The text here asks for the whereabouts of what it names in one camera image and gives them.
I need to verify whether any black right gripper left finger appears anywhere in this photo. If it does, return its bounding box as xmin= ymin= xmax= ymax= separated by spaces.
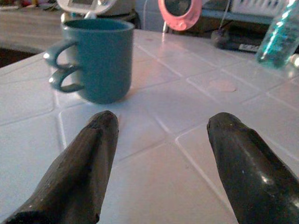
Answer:
xmin=1 ymin=110 xmax=120 ymax=224

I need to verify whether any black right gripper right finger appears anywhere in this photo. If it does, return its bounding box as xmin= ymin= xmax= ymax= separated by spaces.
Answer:
xmin=206 ymin=112 xmax=299 ymax=224

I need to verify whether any teal plastic mug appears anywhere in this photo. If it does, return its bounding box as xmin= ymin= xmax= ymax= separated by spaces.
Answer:
xmin=43 ymin=19 xmax=135 ymax=105

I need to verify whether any white power strip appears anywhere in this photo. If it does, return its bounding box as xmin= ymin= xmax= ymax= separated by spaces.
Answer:
xmin=238 ymin=43 xmax=260 ymax=53

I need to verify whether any clear plastic water bottle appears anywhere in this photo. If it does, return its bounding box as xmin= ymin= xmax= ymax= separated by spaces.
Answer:
xmin=255 ymin=0 xmax=299 ymax=69

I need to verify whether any white rice cooker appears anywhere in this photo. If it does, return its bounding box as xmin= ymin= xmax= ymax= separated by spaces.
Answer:
xmin=56 ymin=0 xmax=136 ymax=20

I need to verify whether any pink round mirror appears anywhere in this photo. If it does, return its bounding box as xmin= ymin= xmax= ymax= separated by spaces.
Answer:
xmin=157 ymin=0 xmax=202 ymax=32

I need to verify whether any white cable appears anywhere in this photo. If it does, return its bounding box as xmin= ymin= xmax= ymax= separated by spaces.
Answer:
xmin=161 ymin=22 xmax=168 ymax=42

